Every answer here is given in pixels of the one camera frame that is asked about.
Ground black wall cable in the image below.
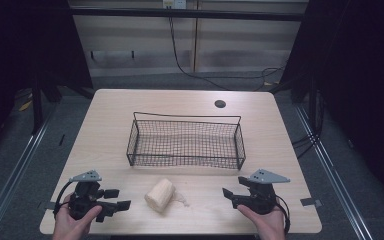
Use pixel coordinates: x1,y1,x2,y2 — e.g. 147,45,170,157
167,15,286,92

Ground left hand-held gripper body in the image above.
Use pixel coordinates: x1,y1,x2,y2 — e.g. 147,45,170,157
67,169,112,223

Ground cream gauze roll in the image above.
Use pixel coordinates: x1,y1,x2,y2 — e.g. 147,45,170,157
144,178,191,215

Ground person's left hand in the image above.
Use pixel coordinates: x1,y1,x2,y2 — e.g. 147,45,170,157
52,194,103,240

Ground black metal stand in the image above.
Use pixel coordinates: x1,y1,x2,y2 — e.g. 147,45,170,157
30,78,45,135

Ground metal floor rail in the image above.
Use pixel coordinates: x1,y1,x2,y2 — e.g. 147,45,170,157
294,104,377,240
0,108,57,240

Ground black wire mesh basket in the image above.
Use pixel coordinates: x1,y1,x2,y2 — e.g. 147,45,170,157
126,111,247,171

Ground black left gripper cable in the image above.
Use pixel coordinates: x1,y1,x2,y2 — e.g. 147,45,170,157
52,180,74,218

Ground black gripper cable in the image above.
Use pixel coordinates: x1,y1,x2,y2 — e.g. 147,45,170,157
52,180,74,218
274,194,291,235

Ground white wall socket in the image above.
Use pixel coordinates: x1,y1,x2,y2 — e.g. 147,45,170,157
162,0,188,10

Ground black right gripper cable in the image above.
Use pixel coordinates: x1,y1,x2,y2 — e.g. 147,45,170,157
274,194,291,235

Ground black floor cables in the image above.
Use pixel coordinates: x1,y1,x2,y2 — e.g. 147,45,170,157
291,131,323,160

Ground yellow floor tape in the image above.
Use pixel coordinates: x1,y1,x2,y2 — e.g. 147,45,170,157
18,99,34,112

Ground person's right hand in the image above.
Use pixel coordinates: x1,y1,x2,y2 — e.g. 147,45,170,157
236,203,286,240

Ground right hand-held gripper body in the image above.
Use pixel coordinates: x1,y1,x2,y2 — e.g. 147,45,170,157
232,168,291,216

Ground black curtain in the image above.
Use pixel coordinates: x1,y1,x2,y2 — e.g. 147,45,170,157
0,0,94,164
278,0,384,211

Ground black horizontal bar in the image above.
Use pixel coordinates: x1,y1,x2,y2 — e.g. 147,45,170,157
69,7,307,23

